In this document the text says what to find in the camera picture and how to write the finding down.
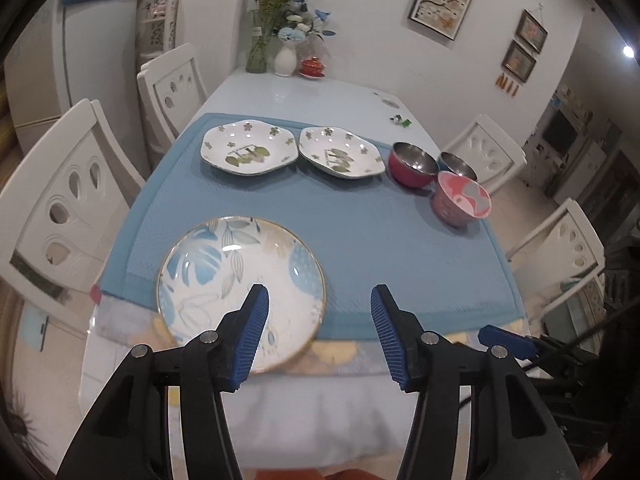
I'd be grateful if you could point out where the white chair far left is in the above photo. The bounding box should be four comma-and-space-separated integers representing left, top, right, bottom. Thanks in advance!
137, 44, 208, 168

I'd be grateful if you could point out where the white floral plate right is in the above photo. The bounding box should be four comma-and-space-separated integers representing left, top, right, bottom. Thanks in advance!
298, 127, 385, 180

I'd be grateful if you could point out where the small framed picture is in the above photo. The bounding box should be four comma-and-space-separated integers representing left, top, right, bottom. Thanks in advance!
515, 10, 548, 53
501, 40, 537, 84

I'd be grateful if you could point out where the small framed picture upper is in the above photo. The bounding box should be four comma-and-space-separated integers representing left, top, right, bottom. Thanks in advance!
515, 10, 548, 53

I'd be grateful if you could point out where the white refrigerator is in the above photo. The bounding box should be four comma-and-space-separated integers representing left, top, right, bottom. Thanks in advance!
4, 0, 150, 176

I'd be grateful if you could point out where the blue leaf round plate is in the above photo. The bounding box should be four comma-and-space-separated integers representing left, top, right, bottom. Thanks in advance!
156, 216, 326, 373

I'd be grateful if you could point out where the white floral plate left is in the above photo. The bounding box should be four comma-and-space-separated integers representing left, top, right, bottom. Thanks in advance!
201, 119, 298, 177

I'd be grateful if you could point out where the white chair far right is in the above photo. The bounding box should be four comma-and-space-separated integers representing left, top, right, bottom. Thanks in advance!
442, 114, 527, 195

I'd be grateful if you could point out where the white flower vase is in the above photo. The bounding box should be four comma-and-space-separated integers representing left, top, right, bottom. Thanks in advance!
273, 41, 298, 78

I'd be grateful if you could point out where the red steel bowl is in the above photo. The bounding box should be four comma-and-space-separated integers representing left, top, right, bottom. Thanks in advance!
388, 142, 439, 188

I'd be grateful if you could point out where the small green white trinket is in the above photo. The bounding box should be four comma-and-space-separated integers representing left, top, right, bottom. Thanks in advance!
390, 114, 412, 128

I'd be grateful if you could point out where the white chair near right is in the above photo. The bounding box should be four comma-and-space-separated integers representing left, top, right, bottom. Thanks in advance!
506, 198, 605, 324

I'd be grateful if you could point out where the light blue table mat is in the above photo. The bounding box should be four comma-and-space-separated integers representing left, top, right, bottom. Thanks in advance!
100, 113, 524, 340

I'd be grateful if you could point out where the small framed picture lower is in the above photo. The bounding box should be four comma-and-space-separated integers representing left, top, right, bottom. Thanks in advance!
501, 40, 537, 84

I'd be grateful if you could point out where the white floral plate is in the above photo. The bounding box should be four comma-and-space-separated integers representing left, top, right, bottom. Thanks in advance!
298, 127, 385, 180
201, 119, 298, 177

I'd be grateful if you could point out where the white chair near left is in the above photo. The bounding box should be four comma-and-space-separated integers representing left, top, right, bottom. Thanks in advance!
1, 99, 145, 333

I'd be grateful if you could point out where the pink patterned bowl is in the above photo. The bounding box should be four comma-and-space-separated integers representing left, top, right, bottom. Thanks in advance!
432, 171, 492, 228

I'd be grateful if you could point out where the white chair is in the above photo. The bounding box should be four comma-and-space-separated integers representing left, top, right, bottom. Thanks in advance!
137, 44, 208, 168
1, 99, 145, 333
506, 198, 605, 324
442, 114, 527, 195

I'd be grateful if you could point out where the blue steel bowl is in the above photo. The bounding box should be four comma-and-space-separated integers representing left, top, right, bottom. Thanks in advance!
437, 152, 477, 181

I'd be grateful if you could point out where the green glass vase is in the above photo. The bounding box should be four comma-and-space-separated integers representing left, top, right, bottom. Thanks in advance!
245, 10, 270, 74

